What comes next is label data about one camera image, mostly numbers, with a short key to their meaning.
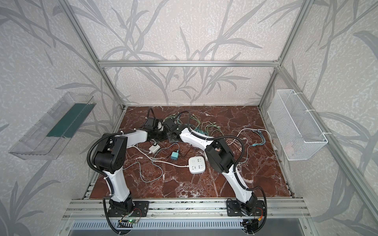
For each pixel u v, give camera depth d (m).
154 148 0.94
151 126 0.81
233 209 0.73
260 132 1.04
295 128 0.63
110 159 0.51
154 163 0.89
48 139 0.64
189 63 1.43
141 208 0.74
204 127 1.05
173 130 0.73
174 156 0.91
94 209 0.75
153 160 0.91
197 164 0.87
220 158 0.55
